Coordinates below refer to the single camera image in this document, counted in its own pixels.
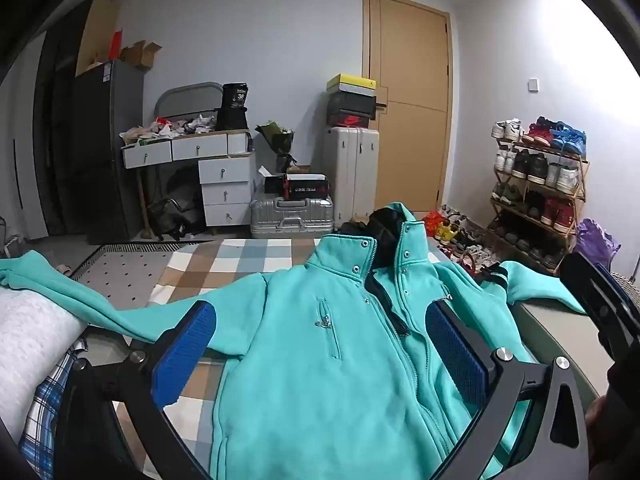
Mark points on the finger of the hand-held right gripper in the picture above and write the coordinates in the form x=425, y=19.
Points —
x=595, y=290

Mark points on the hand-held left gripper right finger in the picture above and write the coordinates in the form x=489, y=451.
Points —
x=456, y=355

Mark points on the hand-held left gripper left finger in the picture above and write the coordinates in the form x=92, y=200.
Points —
x=184, y=357

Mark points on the teal zip jacket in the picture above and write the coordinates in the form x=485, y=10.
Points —
x=300, y=335

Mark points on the person's right hand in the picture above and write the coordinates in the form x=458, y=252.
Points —
x=596, y=412

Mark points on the purple bag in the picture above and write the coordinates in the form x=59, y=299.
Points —
x=595, y=242

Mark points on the grey bed sheet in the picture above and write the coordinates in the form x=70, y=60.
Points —
x=550, y=330

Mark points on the wooden shoe rack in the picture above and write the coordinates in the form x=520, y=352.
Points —
x=580, y=187

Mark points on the grey dotted mat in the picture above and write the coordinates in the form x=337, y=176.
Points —
x=120, y=272

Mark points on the pile of scattered shoes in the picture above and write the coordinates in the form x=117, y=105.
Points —
x=467, y=245

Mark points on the checkered bed blanket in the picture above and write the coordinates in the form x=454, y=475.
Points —
x=240, y=260

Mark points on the shoe rack with shoes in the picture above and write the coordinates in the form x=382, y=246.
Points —
x=537, y=167

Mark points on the red bag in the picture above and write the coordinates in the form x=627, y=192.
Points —
x=432, y=221

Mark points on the black bag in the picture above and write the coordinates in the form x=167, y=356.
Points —
x=175, y=210

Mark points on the blue plaid cloth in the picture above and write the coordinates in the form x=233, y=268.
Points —
x=45, y=410

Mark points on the silver suitcase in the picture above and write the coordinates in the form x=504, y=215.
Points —
x=290, y=217

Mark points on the white desk with drawers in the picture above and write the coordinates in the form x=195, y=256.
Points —
x=225, y=170

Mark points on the small black box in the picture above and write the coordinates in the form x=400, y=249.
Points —
x=272, y=182

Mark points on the white suitcase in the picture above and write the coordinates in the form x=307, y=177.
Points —
x=350, y=175

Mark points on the grey refrigerator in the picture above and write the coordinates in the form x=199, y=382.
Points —
x=110, y=160

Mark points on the pile of desk clutter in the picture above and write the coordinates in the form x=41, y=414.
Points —
x=165, y=127

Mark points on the dark flower bouquet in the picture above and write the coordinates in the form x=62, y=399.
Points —
x=277, y=137

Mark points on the wooden door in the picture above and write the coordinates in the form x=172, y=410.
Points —
x=415, y=110

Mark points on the tall black box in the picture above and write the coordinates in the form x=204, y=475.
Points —
x=232, y=107

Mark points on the dark wardrobe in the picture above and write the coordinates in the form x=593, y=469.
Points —
x=55, y=135

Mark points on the white closet door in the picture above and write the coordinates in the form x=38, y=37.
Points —
x=20, y=135

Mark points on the yellow shoebox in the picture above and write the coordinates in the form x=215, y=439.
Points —
x=350, y=82

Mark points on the small open cardboard box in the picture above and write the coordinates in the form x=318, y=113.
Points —
x=142, y=55

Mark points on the white light switch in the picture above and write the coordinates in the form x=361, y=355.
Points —
x=533, y=84

